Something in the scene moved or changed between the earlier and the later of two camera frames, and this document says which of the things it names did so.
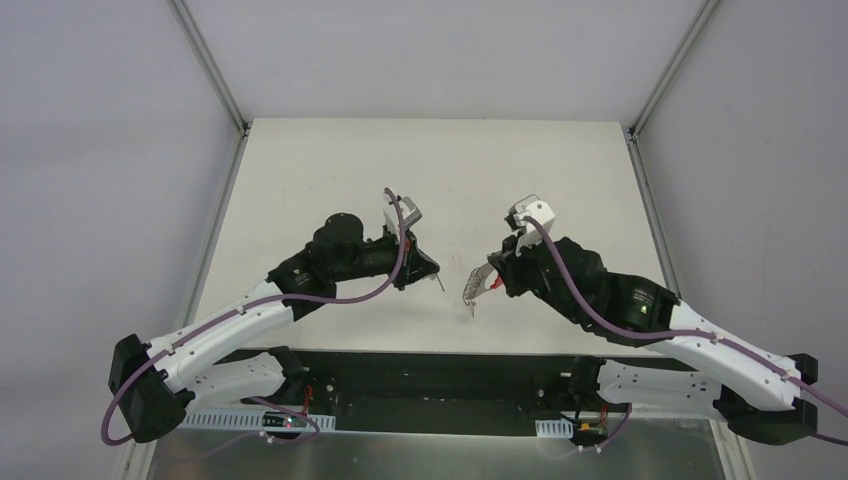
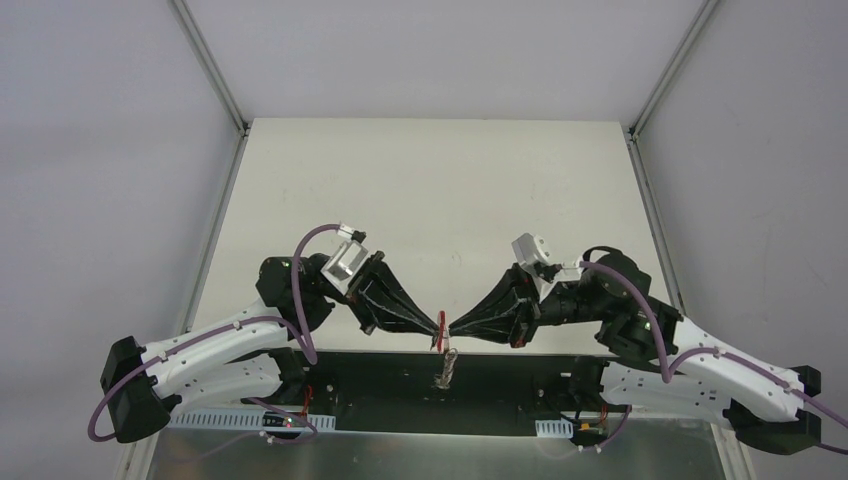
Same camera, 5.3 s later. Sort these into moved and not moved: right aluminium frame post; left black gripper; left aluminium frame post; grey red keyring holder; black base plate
Moved: grey red keyring holder; left black gripper
Not moved: right aluminium frame post; left aluminium frame post; black base plate
